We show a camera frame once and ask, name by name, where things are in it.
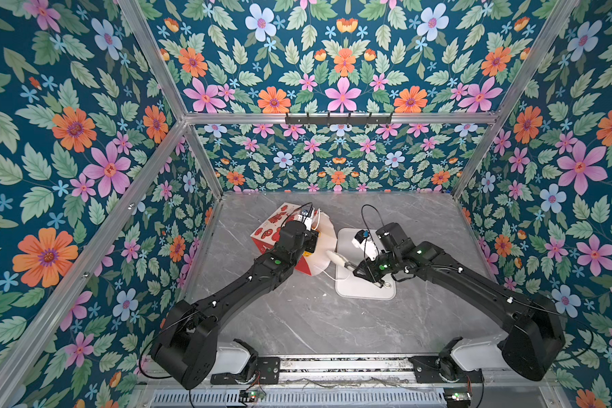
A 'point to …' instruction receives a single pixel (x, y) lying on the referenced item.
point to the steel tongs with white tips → (340, 260)
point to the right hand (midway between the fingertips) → (357, 268)
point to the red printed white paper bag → (314, 263)
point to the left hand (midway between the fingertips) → (313, 219)
